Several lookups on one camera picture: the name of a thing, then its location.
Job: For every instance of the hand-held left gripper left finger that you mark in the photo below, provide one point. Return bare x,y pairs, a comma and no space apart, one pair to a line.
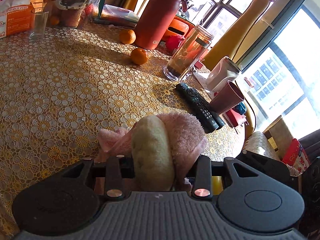
113,172

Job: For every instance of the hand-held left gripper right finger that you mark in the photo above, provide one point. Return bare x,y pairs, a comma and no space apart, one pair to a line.
202,172

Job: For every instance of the pink towel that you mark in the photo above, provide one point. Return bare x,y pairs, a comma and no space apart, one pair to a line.
185,135

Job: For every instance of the potato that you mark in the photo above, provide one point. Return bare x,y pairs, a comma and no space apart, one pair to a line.
152,150

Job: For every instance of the black remote control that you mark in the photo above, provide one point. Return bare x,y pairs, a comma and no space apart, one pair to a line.
197,105
218,120

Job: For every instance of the red box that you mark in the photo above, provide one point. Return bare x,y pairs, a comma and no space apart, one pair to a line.
235,118

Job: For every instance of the white paper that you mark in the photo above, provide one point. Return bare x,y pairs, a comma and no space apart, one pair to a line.
201,80

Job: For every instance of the red printed bag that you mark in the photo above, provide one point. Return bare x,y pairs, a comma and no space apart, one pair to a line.
296,155

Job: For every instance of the white cup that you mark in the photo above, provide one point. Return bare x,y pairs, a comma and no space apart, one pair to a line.
222,73

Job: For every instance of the black rounded device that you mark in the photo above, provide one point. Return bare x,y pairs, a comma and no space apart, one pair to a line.
311,192

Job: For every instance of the tangerine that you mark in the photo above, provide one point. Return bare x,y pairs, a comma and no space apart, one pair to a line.
139,56
127,37

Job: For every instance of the clear glass tumbler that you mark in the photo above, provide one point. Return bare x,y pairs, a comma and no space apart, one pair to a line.
187,52

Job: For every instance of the window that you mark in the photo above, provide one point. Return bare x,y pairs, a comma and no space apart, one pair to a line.
282,67

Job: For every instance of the orange tissue box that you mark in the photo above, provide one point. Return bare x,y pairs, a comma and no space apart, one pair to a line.
177,27

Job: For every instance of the tan giraffe figure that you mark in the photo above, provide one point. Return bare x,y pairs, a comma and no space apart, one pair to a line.
240,25

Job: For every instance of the stack of flat boxes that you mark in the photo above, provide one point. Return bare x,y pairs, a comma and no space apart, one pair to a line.
117,16

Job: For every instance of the red water bottle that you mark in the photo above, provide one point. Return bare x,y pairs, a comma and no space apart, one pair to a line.
157,17

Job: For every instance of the clear drinking glass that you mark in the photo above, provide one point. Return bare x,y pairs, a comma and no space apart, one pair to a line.
38,25

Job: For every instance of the plastic bag with food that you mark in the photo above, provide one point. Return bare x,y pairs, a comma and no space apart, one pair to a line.
72,2

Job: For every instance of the white and orange tissue pack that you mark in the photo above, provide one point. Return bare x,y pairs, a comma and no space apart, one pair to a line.
15,17

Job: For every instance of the sisal scratching post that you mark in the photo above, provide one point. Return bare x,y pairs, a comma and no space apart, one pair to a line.
277,132

